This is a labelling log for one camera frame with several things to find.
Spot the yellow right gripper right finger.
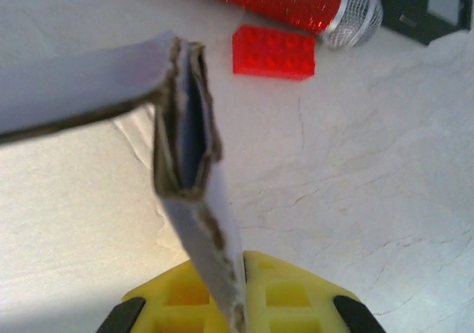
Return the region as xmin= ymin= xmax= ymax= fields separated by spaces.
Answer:
xmin=242 ymin=250 xmax=387 ymax=333

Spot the red toy building brick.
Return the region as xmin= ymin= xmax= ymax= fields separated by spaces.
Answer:
xmin=231 ymin=24 xmax=318 ymax=81

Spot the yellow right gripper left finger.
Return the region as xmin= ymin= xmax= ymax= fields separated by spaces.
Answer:
xmin=95 ymin=260 xmax=230 ymax=333

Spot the lavender white cardboard paper box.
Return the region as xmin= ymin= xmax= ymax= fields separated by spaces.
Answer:
xmin=0 ymin=29 xmax=248 ymax=333

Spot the black grey chessboard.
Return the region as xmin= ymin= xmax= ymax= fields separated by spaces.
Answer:
xmin=364 ymin=0 xmax=474 ymax=46

